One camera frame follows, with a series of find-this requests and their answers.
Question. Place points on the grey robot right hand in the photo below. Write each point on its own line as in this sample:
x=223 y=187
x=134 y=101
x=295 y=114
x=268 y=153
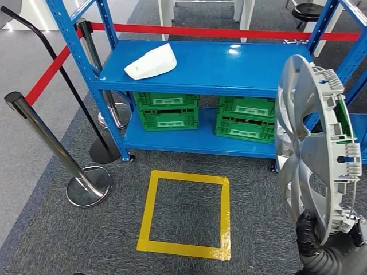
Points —
x=338 y=258

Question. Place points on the grey plastic wheel hubcap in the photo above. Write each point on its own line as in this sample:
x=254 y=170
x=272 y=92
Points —
x=309 y=151

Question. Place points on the blue metal shelf rack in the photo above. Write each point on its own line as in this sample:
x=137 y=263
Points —
x=214 y=60

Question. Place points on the white mirror cover part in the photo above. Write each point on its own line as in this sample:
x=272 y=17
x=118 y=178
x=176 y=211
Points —
x=152 y=62

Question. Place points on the yellow floor tape square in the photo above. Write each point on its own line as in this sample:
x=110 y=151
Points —
x=183 y=250

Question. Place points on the white side desk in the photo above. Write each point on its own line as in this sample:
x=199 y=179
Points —
x=329 y=32

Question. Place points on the black round stool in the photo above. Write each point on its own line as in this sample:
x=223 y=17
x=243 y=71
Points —
x=306 y=11

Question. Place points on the red barrier belt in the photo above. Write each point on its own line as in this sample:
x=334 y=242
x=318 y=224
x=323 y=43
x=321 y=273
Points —
x=200 y=32

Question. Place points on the white lit plinth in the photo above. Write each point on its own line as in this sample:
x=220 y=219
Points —
x=37 y=15

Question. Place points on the chrome stanchion post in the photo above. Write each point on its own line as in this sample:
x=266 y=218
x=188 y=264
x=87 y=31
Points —
x=91 y=57
x=45 y=133

